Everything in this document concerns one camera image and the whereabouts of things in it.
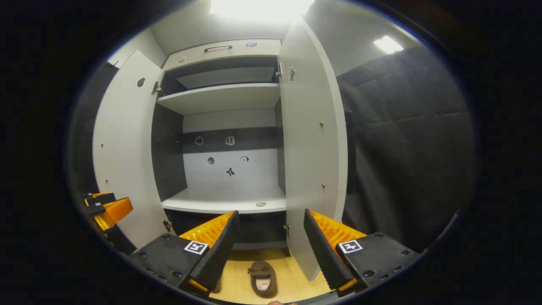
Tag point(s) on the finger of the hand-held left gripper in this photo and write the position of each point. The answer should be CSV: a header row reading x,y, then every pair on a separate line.
x,y
99,199
114,210

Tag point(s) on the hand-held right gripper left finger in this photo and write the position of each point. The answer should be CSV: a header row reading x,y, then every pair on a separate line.
x,y
220,250

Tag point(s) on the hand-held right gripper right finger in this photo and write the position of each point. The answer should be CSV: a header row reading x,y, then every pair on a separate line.
x,y
322,254

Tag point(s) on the brown fuzzy shoe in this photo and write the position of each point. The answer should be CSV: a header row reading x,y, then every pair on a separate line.
x,y
262,279

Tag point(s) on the white and grey shoe cabinet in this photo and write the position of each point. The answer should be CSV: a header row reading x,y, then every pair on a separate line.
x,y
228,182

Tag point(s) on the metal door hinge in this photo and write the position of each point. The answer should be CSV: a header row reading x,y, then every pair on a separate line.
x,y
287,229
167,225
156,87
278,70

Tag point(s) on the black backdrop cloth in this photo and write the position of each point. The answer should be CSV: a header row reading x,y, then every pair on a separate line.
x,y
406,148

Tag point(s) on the small ceiling light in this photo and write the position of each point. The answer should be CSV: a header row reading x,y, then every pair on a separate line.
x,y
388,44

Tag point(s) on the large ceiling light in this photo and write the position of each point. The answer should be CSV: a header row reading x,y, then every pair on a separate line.
x,y
260,8

